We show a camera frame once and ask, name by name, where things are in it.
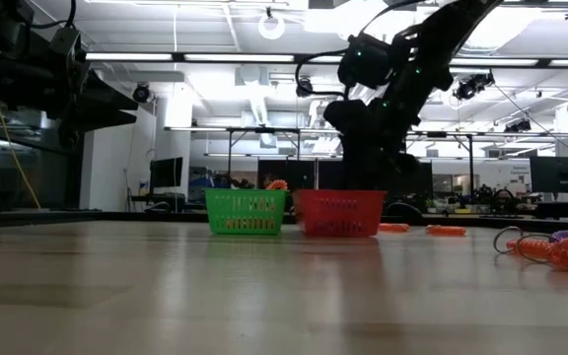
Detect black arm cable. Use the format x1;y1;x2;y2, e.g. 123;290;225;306
294;47;350;99
27;0;79;31

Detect black computer monitor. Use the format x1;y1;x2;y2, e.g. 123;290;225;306
529;156;568;194
148;156;184;189

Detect black ceiling spotlight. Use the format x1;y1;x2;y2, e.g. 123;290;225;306
295;77;315;99
131;82;153;105

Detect person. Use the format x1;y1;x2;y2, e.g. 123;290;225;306
491;188;520;211

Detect small black ceiling camera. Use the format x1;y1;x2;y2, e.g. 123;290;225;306
503;118;533;134

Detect black office chair back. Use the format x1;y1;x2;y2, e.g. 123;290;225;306
384;200;426;224

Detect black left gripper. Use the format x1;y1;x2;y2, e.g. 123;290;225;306
46;58;140;149

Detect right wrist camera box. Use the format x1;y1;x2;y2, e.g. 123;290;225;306
322;98;367;137

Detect white ring ceiling lamp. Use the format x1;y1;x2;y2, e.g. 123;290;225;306
256;13;287;42

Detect black desk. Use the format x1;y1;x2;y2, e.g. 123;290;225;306
129;192;187;214

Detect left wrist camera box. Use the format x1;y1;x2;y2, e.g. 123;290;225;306
48;25;82;61

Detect yellow cable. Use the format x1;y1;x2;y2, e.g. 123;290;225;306
0;100;42;209

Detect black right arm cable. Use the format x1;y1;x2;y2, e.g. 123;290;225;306
294;47;350;99

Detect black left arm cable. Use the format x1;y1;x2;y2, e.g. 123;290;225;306
27;0;79;31

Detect black ceiling camera rig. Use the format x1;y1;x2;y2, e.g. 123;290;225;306
453;72;496;102

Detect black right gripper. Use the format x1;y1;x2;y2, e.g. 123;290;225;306
341;92;422;191

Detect black divider panel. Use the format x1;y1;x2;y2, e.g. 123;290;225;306
257;159;316;191
317;159;344;191
409;161;434;198

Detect black table edge rail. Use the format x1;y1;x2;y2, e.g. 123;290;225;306
0;210;568;234

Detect red plastic basket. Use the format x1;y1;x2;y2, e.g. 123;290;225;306
292;188;389;239

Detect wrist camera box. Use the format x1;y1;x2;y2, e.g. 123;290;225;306
48;25;82;61
322;98;367;137

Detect black metal frame rig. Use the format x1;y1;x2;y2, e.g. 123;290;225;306
224;125;477;193

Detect green plastic basket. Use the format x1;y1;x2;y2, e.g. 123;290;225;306
204;187;289;236

